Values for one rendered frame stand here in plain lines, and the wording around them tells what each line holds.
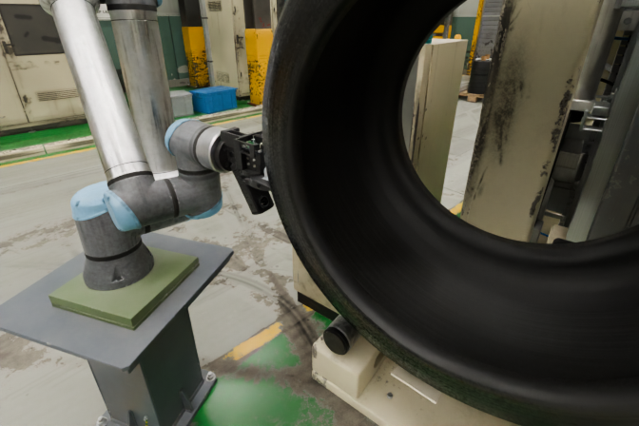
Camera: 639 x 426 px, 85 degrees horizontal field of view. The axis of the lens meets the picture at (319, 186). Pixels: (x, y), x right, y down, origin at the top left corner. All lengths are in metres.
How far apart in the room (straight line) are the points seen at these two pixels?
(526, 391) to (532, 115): 0.43
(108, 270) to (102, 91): 0.52
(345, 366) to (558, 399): 0.28
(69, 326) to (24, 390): 0.83
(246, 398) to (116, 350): 0.69
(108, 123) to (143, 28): 0.31
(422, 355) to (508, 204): 0.38
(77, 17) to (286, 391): 1.39
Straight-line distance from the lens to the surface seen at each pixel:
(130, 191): 0.80
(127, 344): 1.07
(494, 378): 0.46
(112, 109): 0.87
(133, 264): 1.18
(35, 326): 1.25
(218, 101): 5.92
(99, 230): 1.12
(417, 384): 0.53
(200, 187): 0.82
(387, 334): 0.47
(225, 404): 1.62
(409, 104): 1.20
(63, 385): 1.93
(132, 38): 1.07
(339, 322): 0.56
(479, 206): 0.76
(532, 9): 0.69
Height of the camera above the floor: 1.33
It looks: 25 degrees down
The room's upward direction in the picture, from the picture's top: straight up
